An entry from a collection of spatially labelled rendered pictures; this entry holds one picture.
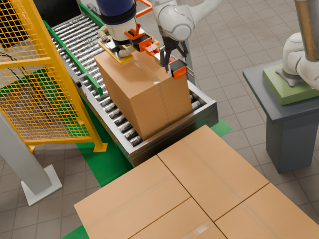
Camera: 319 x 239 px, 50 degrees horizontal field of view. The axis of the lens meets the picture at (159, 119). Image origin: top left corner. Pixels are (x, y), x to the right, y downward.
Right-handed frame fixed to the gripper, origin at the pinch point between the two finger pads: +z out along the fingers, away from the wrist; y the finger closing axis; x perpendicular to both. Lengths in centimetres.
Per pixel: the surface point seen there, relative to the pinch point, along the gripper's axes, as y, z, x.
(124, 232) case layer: 63, 65, 24
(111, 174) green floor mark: 48, 119, -63
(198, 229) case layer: 30, 65, 47
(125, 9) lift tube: 1, -16, -48
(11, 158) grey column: 106, 71, -86
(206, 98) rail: -31, 60, -27
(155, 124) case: 11, 55, -25
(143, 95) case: 12.8, 27.1, -25.1
